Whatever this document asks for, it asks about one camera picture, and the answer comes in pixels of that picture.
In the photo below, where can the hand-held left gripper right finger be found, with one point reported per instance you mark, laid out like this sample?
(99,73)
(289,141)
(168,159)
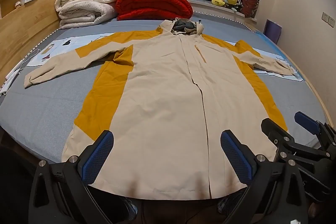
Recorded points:
(237,158)

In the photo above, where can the white paper sheets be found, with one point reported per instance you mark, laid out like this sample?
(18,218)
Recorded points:
(10,79)

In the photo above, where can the white wall socket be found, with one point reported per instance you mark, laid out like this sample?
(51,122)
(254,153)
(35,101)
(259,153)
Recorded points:
(325,17)
(331,21)

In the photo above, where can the white window sill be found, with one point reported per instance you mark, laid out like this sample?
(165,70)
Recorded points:
(210,10)

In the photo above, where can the beige and yellow jacket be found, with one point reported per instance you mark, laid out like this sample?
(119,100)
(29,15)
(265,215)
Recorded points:
(162,108)

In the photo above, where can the wooden headboard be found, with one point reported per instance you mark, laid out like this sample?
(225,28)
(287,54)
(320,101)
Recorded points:
(26,29)

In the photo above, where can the purple bag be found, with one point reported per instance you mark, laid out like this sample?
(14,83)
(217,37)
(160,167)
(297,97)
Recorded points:
(273,31)

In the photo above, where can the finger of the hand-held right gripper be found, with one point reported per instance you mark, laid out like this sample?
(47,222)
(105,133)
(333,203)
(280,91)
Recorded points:
(305,120)
(274,129)

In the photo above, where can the dark patterned slipper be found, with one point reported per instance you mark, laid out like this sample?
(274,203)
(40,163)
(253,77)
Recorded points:
(130,208)
(232,203)

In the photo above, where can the red quilt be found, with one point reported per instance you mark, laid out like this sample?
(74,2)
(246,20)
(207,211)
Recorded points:
(155,5)

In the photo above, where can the light blue printed cloth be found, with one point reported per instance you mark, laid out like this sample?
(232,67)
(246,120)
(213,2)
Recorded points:
(65,43)

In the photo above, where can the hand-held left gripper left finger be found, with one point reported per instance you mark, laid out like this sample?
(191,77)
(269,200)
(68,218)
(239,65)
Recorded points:
(98,158)

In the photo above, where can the grey bed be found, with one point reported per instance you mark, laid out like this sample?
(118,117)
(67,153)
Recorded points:
(52,108)

